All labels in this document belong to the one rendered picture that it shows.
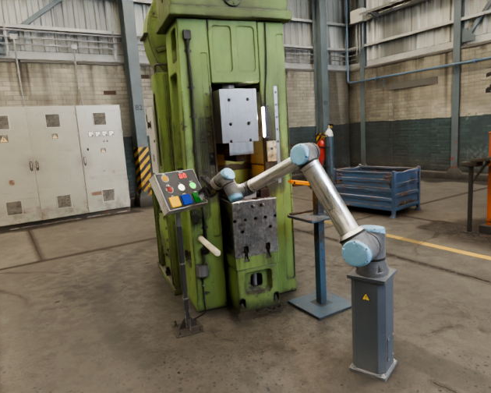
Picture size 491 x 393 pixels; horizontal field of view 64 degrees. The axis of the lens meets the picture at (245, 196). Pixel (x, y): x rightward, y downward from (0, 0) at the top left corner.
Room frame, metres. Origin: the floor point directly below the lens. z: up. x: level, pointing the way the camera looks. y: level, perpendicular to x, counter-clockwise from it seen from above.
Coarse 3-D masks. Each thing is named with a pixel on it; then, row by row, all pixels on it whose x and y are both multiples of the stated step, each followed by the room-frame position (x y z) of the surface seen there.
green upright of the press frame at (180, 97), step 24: (192, 24) 3.11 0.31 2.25; (168, 48) 3.37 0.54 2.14; (192, 48) 3.11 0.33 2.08; (168, 72) 3.44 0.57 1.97; (192, 72) 3.10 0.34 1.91; (192, 120) 3.09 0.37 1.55; (192, 144) 3.08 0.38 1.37; (192, 168) 3.08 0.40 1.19; (192, 216) 3.07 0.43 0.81; (216, 216) 3.14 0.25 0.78; (192, 240) 3.07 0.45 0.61; (216, 240) 3.13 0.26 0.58; (192, 264) 3.15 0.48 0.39; (216, 264) 3.13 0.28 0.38; (192, 288) 3.22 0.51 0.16; (216, 288) 3.12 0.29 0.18
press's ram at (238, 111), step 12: (216, 96) 3.09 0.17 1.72; (228, 96) 3.05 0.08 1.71; (240, 96) 3.09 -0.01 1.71; (252, 96) 3.12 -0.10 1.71; (216, 108) 3.11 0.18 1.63; (228, 108) 3.05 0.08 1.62; (240, 108) 3.08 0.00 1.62; (252, 108) 3.12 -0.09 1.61; (216, 120) 3.13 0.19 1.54; (228, 120) 3.05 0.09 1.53; (240, 120) 3.08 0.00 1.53; (252, 120) 3.12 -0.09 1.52; (216, 132) 3.15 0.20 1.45; (228, 132) 3.05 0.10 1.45; (240, 132) 3.08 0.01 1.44; (252, 132) 3.11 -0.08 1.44
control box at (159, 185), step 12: (156, 180) 2.65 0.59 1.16; (168, 180) 2.71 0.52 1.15; (180, 180) 2.77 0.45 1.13; (192, 180) 2.84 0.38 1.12; (156, 192) 2.66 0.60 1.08; (168, 192) 2.65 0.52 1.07; (180, 192) 2.71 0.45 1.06; (192, 192) 2.78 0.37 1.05; (168, 204) 2.60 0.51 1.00; (192, 204) 2.71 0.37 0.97; (204, 204) 2.83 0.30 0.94
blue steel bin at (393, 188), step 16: (336, 176) 6.72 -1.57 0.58; (352, 176) 6.47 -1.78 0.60; (368, 176) 6.23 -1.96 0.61; (384, 176) 5.98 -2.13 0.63; (400, 176) 5.98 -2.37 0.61; (416, 176) 6.28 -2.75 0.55; (352, 192) 6.47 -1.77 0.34; (368, 192) 6.23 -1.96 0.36; (384, 192) 5.99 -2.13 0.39; (400, 192) 5.98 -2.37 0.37; (416, 192) 6.26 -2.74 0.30; (384, 208) 5.99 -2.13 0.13; (400, 208) 5.96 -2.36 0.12; (416, 208) 6.30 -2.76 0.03
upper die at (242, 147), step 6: (216, 144) 3.34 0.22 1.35; (222, 144) 3.19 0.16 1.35; (228, 144) 3.05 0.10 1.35; (234, 144) 3.06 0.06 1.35; (240, 144) 3.08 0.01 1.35; (246, 144) 3.10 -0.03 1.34; (252, 144) 3.11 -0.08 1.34; (222, 150) 3.20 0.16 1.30; (228, 150) 3.06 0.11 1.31; (234, 150) 3.06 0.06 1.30; (240, 150) 3.08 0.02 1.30; (246, 150) 3.09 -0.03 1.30; (252, 150) 3.11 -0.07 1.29
